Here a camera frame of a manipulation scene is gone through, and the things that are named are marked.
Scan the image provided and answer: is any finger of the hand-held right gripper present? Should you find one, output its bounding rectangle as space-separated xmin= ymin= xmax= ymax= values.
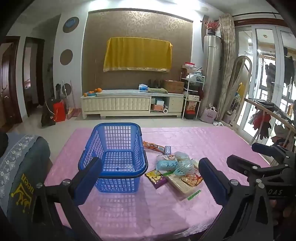
xmin=227 ymin=154 xmax=290 ymax=181
xmin=252 ymin=142 xmax=290 ymax=164

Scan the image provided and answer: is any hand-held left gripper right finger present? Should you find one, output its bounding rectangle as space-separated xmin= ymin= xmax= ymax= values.
xmin=198 ymin=158 xmax=275 ymax=241

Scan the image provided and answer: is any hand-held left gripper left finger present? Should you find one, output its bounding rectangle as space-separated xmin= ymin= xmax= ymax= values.
xmin=29 ymin=157 xmax=103 ymax=241

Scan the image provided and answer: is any blue striped bread packet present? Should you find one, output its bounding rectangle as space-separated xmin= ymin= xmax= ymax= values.
xmin=173 ymin=159 xmax=196 ymax=176
xmin=157 ymin=159 xmax=178 ymax=171

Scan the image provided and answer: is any clear cracker packet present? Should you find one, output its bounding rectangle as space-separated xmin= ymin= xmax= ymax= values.
xmin=174 ymin=151 xmax=190 ymax=161
xmin=166 ymin=174 xmax=202 ymax=201

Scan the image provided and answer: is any blue plastic basket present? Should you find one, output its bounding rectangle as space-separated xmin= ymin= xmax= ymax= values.
xmin=78 ymin=123 xmax=148 ymax=193

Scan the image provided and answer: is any purple chips packet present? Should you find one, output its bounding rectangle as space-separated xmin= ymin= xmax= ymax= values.
xmin=145 ymin=170 xmax=168 ymax=190

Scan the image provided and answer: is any orange long snack packet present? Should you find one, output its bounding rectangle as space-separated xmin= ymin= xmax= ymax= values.
xmin=143 ymin=141 xmax=165 ymax=153

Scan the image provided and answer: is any wooden clothes drying rack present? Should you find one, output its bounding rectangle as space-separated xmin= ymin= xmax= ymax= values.
xmin=244 ymin=97 xmax=296 ymax=149

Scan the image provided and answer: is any pink tote bag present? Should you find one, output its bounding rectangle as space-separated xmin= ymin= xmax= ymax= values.
xmin=200 ymin=104 xmax=218 ymax=123

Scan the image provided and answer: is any pink tablecloth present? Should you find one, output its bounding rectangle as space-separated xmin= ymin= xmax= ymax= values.
xmin=44 ymin=126 xmax=278 ymax=241

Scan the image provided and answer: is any broom with pink dustpan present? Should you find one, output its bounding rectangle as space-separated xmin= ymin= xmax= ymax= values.
xmin=66 ymin=80 xmax=82 ymax=119

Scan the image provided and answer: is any chair with grey cover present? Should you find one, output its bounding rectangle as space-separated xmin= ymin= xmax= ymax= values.
xmin=0 ymin=133 xmax=51 ymax=241

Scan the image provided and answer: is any red gift bag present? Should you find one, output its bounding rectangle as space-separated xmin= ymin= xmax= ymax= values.
xmin=53 ymin=98 xmax=67 ymax=122

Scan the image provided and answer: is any black suitcase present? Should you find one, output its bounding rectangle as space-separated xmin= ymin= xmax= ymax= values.
xmin=41 ymin=97 xmax=57 ymax=127

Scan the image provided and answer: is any orange snack bag on rack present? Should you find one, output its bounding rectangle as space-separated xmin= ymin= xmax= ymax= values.
xmin=186 ymin=101 xmax=199 ymax=112

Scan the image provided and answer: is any arched standing mirror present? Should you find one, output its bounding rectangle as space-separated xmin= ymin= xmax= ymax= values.
xmin=229 ymin=56 xmax=253 ymax=130

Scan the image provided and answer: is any cream television cabinet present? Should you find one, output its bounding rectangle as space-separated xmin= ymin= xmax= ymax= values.
xmin=81 ymin=89 xmax=185 ymax=120

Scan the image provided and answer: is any glass sliding door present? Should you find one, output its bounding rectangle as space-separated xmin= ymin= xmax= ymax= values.
xmin=234 ymin=21 xmax=296 ymax=141

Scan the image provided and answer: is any white metal rack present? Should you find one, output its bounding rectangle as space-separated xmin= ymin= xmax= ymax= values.
xmin=180 ymin=73 xmax=206 ymax=120

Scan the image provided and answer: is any grey round stand fan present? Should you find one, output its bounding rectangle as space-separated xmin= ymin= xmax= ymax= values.
xmin=60 ymin=80 xmax=73 ymax=110

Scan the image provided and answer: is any standing air conditioner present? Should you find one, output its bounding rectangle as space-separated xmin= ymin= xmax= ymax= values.
xmin=201 ymin=34 xmax=223 ymax=116

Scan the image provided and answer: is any beige patterned curtain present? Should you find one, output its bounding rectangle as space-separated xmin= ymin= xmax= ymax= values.
xmin=217 ymin=13 xmax=236 ymax=121

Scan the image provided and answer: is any brown cardboard box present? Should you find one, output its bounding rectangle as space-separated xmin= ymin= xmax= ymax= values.
xmin=162 ymin=80 xmax=185 ymax=94

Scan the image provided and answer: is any black device with antennas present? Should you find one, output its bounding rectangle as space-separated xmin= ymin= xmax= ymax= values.
xmin=148 ymin=79 xmax=163 ymax=89

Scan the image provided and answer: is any dark wooden door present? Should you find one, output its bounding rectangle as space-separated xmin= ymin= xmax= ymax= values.
xmin=0 ymin=37 xmax=21 ymax=127

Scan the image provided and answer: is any television under yellow cloth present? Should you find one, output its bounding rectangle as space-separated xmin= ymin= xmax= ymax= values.
xmin=103 ymin=37 xmax=173 ymax=73

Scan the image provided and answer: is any vase with red flowers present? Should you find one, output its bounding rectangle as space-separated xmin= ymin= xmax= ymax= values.
xmin=204 ymin=20 xmax=221 ymax=36

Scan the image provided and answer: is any dark wooden doorway frame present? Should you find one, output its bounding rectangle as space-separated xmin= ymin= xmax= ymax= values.
xmin=22 ymin=37 xmax=45 ymax=117

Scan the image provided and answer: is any brown round wall disc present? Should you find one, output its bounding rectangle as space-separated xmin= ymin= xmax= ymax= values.
xmin=60 ymin=49 xmax=73 ymax=65

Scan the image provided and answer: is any blue round wall disc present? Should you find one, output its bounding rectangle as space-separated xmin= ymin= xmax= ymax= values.
xmin=62 ymin=17 xmax=80 ymax=33

